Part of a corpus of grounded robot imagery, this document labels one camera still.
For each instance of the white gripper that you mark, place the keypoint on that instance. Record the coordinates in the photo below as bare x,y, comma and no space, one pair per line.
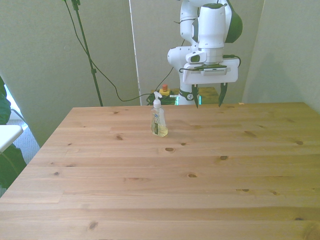
230,73

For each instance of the clear sanitizer pump bottle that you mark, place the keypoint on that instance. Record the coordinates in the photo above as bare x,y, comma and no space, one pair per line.
159,125

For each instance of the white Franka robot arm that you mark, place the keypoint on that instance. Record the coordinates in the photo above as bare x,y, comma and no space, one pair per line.
211,27

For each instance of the yellow emergency stop box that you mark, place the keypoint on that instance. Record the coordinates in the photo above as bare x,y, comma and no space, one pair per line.
164,90

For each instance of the white side table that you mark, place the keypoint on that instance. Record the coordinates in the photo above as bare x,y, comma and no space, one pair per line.
8,135

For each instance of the green plant leaves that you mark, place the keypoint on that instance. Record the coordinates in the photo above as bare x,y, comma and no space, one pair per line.
8,160

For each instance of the black camera tripod stand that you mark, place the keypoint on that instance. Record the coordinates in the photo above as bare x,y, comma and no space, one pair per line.
86,47

